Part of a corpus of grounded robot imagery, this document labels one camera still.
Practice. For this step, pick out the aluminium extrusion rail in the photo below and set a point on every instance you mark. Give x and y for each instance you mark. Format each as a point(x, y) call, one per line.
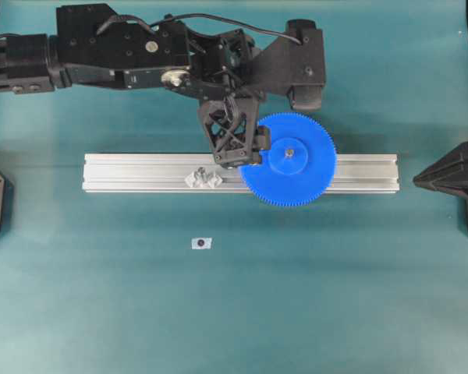
point(165, 172)

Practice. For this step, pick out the grey shaft bracket lower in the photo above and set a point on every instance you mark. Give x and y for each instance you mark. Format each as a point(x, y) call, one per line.
point(213, 181)

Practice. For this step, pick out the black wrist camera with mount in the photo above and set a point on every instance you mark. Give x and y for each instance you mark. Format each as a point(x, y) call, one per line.
point(288, 69)

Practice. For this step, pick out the white tape marker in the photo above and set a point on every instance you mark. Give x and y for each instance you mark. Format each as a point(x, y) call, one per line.
point(201, 243)

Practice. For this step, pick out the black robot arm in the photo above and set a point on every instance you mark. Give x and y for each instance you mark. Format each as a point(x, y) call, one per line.
point(95, 46)

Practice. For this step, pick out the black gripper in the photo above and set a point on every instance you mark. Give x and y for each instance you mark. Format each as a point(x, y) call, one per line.
point(228, 108)

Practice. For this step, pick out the large blue gear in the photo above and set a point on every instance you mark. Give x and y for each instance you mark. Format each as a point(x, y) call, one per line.
point(298, 180)

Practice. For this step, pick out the bare steel shaft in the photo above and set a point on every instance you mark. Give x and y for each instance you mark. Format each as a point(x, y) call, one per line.
point(201, 175)

